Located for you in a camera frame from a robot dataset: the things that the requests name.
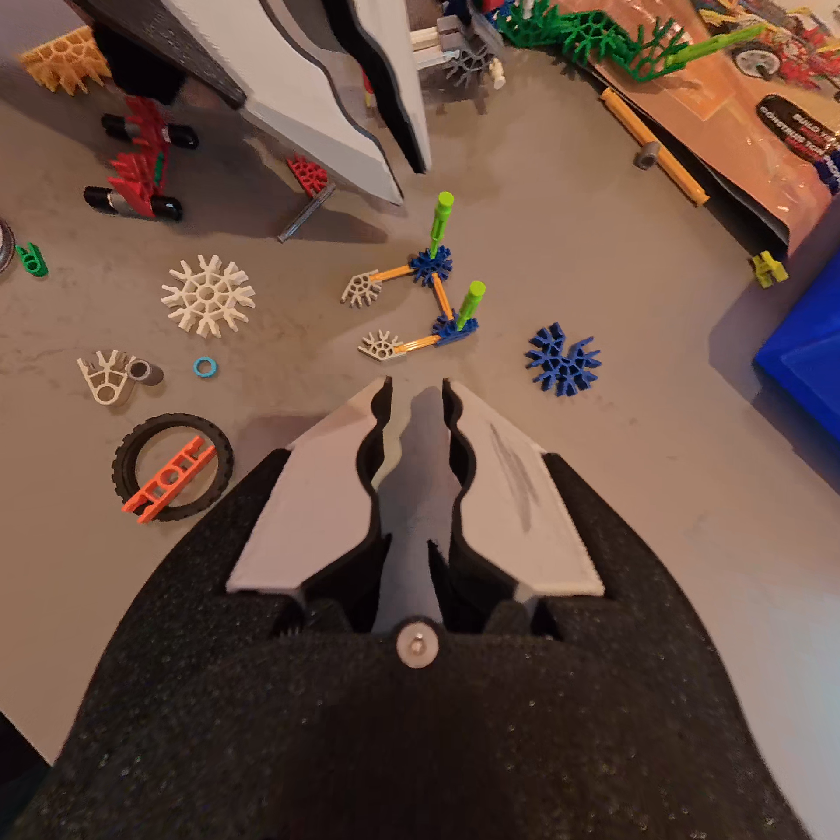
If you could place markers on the yellow-green clip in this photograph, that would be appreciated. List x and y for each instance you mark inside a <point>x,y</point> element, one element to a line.
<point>768,269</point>

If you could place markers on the small green clip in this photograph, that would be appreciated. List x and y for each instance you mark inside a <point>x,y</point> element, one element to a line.
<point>33,261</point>

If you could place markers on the black rubber tyre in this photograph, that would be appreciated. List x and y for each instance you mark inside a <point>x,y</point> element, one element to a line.
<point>121,472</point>

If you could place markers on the white fan-shaped connector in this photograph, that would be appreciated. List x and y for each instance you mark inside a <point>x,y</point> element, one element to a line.
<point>108,394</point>

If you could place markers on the person's dark clothing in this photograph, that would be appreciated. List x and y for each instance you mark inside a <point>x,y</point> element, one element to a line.
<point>16,774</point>

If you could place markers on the yellow fan connector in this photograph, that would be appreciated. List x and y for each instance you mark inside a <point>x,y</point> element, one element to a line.
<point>65,59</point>

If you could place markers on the long yellow rod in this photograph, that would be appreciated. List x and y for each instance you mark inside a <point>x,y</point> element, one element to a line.
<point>682,177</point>

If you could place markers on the grey cylindrical spacer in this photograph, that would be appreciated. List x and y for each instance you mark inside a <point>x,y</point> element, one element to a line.
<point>646,156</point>
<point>154,375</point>

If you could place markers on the red green white toy model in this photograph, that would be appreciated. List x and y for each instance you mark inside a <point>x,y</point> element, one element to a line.
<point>590,33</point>

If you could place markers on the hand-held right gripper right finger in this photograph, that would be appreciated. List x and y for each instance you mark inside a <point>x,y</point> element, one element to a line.
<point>525,518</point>

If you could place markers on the blue green orange rod assembly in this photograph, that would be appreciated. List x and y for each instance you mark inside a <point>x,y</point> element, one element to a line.
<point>432,262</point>

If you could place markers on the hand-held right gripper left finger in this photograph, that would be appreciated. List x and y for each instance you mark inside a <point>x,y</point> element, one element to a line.
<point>308,518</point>

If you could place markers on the dark grey rod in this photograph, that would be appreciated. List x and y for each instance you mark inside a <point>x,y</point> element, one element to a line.
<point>305,213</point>

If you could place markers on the large blue double connector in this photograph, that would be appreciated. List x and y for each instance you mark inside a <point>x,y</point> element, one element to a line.
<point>561,364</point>

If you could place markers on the small red connector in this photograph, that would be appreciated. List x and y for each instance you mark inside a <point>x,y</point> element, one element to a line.
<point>308,174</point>

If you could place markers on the white snowflake connector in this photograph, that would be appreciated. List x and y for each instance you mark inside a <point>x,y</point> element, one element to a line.
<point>187,298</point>

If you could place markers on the blue plastic storage bin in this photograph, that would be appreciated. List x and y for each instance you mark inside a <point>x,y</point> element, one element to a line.
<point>807,354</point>

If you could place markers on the orange ladder connector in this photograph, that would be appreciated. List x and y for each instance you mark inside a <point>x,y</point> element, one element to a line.
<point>141,505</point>

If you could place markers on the red connector assembly black caps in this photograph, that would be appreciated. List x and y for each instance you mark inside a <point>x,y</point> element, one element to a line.
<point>141,177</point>

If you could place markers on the silver wheel hub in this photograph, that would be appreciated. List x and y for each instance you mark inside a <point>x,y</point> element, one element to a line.
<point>5,246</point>

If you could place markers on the toy packaging bag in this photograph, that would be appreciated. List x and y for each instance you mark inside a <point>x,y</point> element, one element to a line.
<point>735,131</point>

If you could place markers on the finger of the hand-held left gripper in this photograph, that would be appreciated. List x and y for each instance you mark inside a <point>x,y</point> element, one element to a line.
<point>400,79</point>
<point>295,98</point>

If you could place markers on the small white connector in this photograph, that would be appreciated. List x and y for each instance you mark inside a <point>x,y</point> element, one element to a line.
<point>382,346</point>
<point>359,289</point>

